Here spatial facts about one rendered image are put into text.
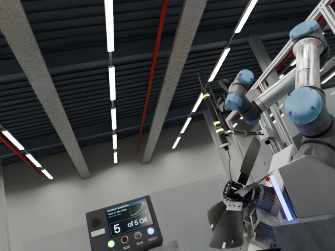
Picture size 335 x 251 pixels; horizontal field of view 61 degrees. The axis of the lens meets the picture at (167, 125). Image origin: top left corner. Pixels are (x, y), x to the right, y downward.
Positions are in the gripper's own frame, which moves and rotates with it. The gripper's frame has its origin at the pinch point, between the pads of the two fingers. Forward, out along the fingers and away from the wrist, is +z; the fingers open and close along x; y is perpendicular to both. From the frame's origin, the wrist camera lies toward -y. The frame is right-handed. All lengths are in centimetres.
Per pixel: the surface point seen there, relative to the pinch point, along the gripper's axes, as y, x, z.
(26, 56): -279, -159, 288
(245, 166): 35.3, 8.3, 18.7
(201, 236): 94, 106, 574
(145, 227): 53, -62, -27
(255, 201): 56, 5, 16
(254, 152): 28.6, 17.5, 18.7
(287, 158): 38, 37, 18
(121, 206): 42, -69, -24
